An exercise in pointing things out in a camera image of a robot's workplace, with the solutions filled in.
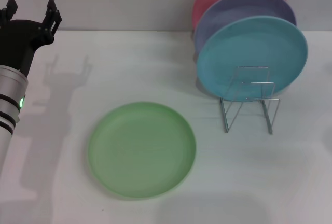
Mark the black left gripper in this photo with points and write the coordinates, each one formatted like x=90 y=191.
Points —
x=22 y=37

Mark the green plastic plate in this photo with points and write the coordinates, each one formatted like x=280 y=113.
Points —
x=141 y=150

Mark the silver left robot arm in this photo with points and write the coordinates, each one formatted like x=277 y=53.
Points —
x=9 y=91

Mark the purple plastic plate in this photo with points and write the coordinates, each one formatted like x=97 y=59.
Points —
x=249 y=3

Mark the blue plastic plate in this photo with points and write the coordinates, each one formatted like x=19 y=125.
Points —
x=249 y=47

